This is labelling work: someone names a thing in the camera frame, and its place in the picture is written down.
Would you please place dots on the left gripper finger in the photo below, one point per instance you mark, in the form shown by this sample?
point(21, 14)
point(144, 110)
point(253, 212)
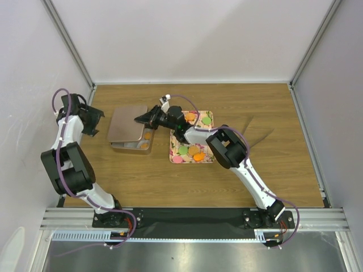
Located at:
point(92, 112)
point(89, 132)

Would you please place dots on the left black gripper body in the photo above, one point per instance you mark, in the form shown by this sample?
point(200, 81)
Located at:
point(92, 119)

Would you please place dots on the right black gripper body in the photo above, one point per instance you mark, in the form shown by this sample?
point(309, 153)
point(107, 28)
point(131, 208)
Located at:
point(159, 118)

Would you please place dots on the metal tin lid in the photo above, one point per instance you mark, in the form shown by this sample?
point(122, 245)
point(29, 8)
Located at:
point(123, 128)

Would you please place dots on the metal serving tongs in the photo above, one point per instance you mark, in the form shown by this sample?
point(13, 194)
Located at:
point(253, 132)

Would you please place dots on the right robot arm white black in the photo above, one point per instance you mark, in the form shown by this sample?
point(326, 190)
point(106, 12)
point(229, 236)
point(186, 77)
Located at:
point(228, 148)

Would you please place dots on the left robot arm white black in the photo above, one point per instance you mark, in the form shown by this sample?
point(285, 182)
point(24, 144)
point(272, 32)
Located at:
point(68, 169)

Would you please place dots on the metal cookie tin box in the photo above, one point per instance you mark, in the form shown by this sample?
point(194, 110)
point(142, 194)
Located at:
point(139, 147)

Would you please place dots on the floral rectangular tray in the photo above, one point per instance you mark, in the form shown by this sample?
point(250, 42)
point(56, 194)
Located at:
point(175, 144)

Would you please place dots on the pink cookie bottom left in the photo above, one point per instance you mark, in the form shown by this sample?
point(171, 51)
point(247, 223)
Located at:
point(177, 159)

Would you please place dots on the orange waffle cookie lower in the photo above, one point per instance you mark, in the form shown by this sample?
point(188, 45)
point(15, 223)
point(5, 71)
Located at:
point(193, 150)

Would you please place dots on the green cookie upper right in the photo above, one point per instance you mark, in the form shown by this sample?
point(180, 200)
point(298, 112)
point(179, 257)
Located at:
point(207, 120)

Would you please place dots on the orange fish cookie bottom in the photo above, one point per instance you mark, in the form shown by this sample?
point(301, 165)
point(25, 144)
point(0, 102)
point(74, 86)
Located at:
point(199, 157)

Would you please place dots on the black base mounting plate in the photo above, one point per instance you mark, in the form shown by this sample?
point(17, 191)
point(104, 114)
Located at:
point(205, 223)

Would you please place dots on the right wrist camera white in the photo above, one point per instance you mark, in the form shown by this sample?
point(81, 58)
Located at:
point(164, 102)

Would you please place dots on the grey cable duct left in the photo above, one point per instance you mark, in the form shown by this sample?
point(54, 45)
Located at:
point(95, 236)

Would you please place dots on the grey cable duct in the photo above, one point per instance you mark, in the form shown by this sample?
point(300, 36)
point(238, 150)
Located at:
point(95, 236)
point(264, 235)

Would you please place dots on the aluminium frame post left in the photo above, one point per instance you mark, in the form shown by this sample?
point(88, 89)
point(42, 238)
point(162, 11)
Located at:
point(66, 38)

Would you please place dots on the aluminium frame post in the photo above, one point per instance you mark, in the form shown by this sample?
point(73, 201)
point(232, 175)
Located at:
point(66, 38)
point(332, 10)

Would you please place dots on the grey cable duct right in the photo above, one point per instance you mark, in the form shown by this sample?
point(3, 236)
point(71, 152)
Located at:
point(264, 235)

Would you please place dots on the aluminium frame post right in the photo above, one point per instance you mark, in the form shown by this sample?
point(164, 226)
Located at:
point(332, 10)

